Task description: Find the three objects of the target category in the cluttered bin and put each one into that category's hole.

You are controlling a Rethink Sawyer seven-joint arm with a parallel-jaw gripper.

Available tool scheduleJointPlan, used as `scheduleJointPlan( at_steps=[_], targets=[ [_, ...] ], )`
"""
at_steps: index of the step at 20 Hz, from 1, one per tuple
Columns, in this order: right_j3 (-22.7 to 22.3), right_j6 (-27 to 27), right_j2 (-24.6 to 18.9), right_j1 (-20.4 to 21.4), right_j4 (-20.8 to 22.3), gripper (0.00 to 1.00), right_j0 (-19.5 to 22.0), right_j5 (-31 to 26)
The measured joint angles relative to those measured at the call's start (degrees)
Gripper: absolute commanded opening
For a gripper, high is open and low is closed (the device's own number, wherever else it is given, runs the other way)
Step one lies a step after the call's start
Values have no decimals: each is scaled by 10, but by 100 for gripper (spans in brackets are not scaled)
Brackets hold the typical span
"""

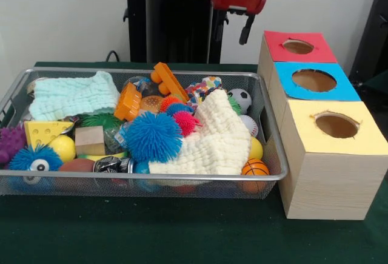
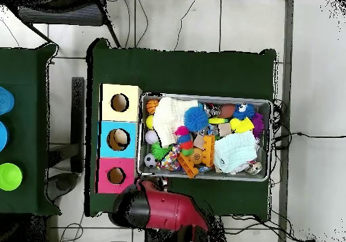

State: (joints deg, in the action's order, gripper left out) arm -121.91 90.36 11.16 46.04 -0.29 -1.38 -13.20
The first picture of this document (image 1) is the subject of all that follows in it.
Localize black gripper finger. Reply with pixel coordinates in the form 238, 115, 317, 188
213, 10, 229, 42
238, 13, 256, 46

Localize colourful patterned cloth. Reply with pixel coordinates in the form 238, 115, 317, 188
184, 75, 227, 110

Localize wooden box with three holes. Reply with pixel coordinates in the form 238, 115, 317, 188
256, 30, 388, 221

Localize shallow clear mesh bin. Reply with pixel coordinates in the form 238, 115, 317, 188
0, 66, 289, 200

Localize small soccer ball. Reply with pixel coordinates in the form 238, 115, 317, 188
227, 88, 253, 115

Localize cream white waffle cloth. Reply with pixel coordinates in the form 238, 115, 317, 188
148, 89, 253, 176

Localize large blue spiky ball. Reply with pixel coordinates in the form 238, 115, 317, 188
124, 111, 184, 163

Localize small orange basketball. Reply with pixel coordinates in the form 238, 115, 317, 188
241, 158, 270, 194

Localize dark green table cloth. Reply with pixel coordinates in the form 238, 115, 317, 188
368, 69, 388, 95
0, 61, 388, 264

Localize mint green waffle cloth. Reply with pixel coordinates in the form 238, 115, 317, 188
28, 70, 121, 122

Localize plain wooden block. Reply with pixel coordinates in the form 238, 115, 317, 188
74, 126, 106, 156

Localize yellow cheese wedge toy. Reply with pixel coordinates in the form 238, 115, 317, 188
23, 120, 75, 149

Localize blue spiky ball with eye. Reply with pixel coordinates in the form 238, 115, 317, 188
8, 143, 64, 186

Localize purple spiky toy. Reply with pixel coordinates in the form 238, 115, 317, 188
0, 126, 27, 164

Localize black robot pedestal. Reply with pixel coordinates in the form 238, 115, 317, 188
116, 0, 230, 64

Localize black cable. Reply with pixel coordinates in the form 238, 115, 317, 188
105, 50, 121, 63

